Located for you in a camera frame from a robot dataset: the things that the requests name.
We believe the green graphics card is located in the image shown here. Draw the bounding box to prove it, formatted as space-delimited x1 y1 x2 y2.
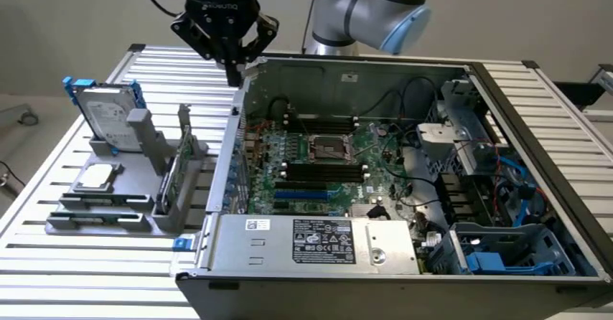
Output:
153 103 199 216

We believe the black bracket beside table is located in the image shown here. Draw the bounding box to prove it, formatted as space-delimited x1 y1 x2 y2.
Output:
554 80 605 112

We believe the silver power supply unit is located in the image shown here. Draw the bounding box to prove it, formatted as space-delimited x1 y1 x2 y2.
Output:
204 213 423 276

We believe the caster wheel frame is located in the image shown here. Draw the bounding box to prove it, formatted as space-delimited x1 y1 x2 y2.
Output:
0 101 40 126

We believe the grey parts rack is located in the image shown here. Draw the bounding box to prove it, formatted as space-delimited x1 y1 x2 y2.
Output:
44 104 211 241

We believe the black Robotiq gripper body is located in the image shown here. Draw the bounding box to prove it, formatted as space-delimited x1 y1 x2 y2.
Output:
179 0 263 49

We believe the blue expansion slot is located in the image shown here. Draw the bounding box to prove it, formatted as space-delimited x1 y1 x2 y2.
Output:
272 189 330 202

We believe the silver CPU chip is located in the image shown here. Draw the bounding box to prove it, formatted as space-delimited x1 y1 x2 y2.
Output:
76 163 121 192

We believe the black power wire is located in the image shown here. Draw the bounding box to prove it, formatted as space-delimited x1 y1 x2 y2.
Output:
359 75 439 120

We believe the metal disk bay cage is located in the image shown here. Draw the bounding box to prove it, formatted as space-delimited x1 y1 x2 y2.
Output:
415 78 511 178

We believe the green motherboard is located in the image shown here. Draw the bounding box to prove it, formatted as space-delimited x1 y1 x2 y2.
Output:
241 113 422 220

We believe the silver hard disk blue carrier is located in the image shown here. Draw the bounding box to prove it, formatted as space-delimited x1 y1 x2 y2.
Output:
61 76 147 156

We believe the blue drive carrier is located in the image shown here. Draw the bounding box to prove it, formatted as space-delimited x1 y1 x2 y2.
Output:
460 250 575 276

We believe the black expansion slot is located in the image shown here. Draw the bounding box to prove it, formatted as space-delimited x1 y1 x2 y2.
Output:
272 181 332 192

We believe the silver chipset heat sink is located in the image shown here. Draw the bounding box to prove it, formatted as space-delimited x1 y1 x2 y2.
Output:
347 204 384 221

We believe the open black PC case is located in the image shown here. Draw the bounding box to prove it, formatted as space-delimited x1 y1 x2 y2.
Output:
175 52 613 320

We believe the CPU socket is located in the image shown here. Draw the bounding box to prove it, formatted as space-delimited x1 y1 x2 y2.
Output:
305 132 359 166

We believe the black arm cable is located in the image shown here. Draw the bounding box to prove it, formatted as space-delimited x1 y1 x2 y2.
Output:
299 0 318 55

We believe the black RAM slot bank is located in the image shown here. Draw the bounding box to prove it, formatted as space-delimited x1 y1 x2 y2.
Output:
280 113 360 133
281 161 370 184

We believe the black floor cable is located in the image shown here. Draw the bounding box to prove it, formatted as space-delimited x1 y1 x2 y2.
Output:
0 161 25 194

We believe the green RAM stick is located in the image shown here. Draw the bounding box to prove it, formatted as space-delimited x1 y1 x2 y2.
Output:
60 193 151 208

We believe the grey plastic drive cage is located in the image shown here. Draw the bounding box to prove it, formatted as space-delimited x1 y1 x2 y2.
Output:
446 220 591 277

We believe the blue SATA wire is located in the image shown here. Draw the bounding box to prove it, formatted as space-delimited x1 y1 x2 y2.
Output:
496 154 553 228

